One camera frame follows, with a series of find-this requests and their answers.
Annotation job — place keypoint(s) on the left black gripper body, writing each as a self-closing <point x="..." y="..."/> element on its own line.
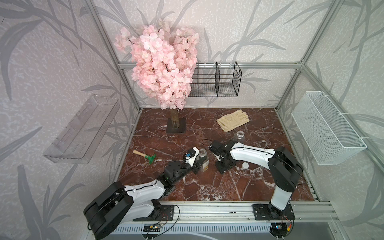
<point x="194" y="169"/>

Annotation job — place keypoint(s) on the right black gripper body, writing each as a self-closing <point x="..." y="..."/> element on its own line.
<point x="221" y="166"/>

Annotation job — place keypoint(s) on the clear bottle with yellow label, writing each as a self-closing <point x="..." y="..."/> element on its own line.
<point x="203" y="154"/>

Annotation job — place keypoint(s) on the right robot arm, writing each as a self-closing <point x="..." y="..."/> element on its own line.
<point x="282" y="164"/>

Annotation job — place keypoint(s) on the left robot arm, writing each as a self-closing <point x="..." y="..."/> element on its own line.
<point x="119" y="203"/>

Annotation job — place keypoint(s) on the clear bottle with blue label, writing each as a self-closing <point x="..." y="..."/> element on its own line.
<point x="239" y="137"/>

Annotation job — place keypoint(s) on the white bottle cap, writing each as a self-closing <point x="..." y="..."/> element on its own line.
<point x="245" y="165"/>

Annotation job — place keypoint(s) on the beige work glove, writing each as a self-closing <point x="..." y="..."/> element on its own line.
<point x="231" y="121"/>

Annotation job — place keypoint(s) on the pink artificial blossom tree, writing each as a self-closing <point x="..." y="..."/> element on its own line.
<point x="165" y="64"/>

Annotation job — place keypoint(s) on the white mesh basket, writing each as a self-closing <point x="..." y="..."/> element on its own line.
<point x="328" y="134"/>

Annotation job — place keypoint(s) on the green toy rake wooden handle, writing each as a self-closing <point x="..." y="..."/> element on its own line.
<point x="149" y="158"/>

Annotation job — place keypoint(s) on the aluminium mounting rail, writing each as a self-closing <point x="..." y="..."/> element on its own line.
<point x="243" y="212"/>

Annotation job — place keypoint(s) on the black wire basket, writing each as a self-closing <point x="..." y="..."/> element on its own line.
<point x="216" y="80"/>

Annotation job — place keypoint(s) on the clear acrylic wall shelf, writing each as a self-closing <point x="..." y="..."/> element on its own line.
<point x="79" y="140"/>

